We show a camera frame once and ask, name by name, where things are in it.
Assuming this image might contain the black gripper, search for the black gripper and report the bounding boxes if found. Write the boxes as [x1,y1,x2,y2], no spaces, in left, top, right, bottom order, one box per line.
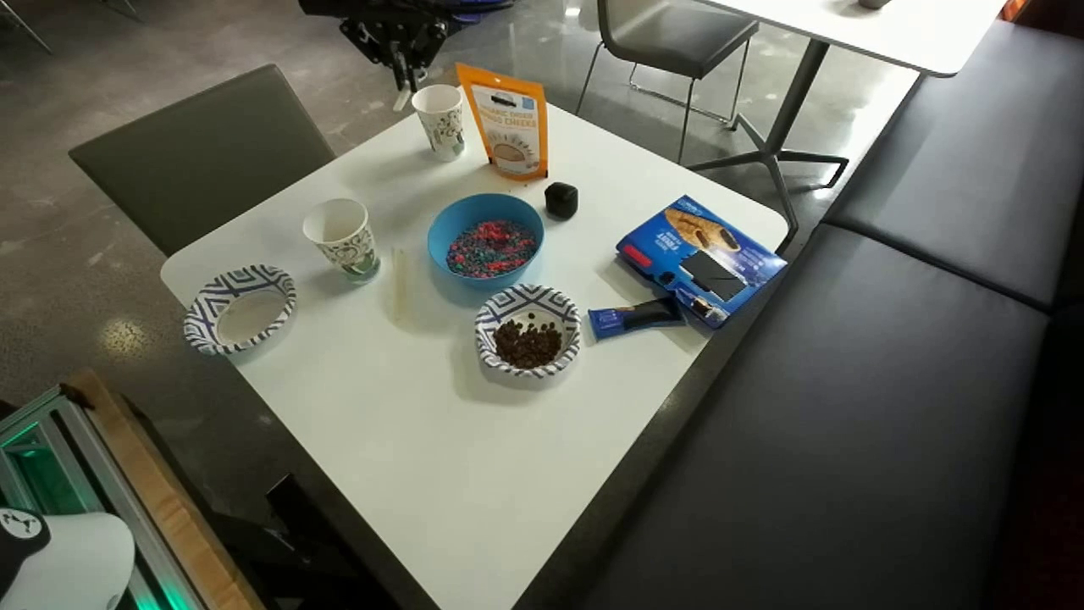
[337,2,460,89]

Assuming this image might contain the floral paper cup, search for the floral paper cup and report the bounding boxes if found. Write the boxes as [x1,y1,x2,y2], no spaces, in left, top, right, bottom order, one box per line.
[302,195,382,285]
[410,81,473,164]

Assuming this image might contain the blue plastic bowl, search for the blue plastic bowl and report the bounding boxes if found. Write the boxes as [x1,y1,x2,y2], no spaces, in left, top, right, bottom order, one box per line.
[424,190,550,305]

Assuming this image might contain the blue patterned bowl with food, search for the blue patterned bowl with food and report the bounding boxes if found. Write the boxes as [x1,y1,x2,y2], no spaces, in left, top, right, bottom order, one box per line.
[473,280,585,383]

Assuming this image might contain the empty blue patterned paper bowl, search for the empty blue patterned paper bowl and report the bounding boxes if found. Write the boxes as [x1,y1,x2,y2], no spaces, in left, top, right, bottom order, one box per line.
[181,262,302,359]

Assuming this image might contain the orange snack pouch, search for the orange snack pouch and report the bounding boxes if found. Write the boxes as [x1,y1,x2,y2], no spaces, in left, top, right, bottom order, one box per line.
[453,62,553,184]

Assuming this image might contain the red green blue pebbles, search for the red green blue pebbles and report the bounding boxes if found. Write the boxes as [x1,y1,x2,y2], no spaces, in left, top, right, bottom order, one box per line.
[444,220,540,280]

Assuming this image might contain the small black object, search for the small black object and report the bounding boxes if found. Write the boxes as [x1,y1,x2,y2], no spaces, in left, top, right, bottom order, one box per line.
[543,178,583,223]

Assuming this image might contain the cream plastic knife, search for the cream plastic knife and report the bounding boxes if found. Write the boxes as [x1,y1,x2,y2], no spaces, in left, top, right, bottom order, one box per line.
[387,246,413,325]

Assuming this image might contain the grey padded chair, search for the grey padded chair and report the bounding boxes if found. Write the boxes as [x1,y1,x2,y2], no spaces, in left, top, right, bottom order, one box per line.
[64,62,340,256]

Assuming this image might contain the black seat metal chair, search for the black seat metal chair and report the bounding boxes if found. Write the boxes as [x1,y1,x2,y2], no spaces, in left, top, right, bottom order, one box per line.
[574,0,763,167]

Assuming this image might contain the brown food pieces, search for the brown food pieces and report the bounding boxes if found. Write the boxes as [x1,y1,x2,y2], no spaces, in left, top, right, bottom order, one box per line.
[492,314,567,369]

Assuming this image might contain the blue cardboard box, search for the blue cardboard box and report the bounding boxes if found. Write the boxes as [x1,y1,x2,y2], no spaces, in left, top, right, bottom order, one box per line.
[614,194,793,333]

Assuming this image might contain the wooden ledge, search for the wooden ledge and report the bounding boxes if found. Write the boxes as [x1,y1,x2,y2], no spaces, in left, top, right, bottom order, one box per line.
[62,367,267,610]

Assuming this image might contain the white side table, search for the white side table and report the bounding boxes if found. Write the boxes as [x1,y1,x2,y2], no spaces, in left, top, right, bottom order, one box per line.
[689,0,1011,233]

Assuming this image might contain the white cap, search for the white cap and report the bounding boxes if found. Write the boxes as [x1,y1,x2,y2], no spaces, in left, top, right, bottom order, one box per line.
[0,504,139,610]

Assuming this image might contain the aluminium frame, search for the aluminium frame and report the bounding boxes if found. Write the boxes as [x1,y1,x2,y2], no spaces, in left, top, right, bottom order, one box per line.
[0,383,206,610]

